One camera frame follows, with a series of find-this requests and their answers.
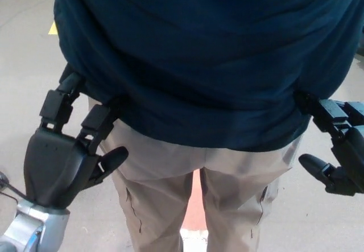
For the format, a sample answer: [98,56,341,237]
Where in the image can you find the beige trousers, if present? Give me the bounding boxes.
[87,95,304,252]

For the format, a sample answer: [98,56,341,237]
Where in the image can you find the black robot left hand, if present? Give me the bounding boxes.
[24,70,130,209]

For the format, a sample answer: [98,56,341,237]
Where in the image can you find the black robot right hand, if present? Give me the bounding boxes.
[293,90,364,197]

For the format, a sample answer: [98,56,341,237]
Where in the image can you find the orange square floor mat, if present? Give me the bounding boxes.
[180,168,209,232]

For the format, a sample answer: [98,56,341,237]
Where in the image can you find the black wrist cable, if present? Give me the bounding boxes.
[0,170,38,205]

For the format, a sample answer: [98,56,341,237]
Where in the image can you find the navy blue coat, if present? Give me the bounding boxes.
[52,0,364,154]

